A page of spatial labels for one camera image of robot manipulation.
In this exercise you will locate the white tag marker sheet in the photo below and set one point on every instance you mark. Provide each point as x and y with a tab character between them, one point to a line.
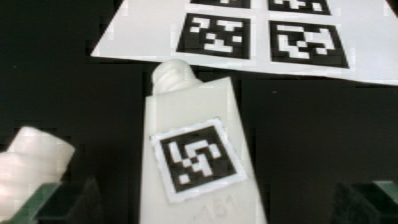
297	37

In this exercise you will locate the white stool leg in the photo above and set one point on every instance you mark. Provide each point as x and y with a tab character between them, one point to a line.
199	188
32	165

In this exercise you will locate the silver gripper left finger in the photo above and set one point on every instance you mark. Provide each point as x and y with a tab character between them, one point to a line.
63	204

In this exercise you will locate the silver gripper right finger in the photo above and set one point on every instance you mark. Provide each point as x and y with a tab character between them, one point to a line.
366	203

